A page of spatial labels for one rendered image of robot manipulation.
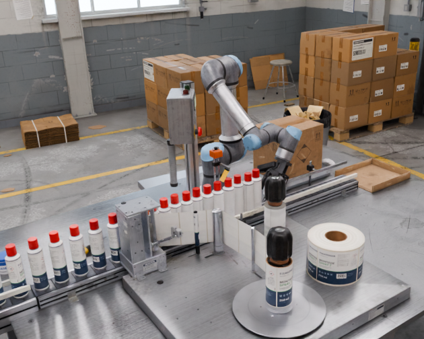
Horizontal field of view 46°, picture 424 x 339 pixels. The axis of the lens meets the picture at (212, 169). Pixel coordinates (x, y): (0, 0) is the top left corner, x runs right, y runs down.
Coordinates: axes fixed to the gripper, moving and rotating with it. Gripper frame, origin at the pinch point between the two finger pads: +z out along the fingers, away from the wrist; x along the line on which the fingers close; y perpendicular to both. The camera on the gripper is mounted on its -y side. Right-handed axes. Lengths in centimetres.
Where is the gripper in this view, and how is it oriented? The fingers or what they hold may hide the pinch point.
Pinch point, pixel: (262, 197)
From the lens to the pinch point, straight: 233.8
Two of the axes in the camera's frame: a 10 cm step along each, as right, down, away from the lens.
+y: 5.5, 3.0, -7.8
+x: 7.5, 2.5, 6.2
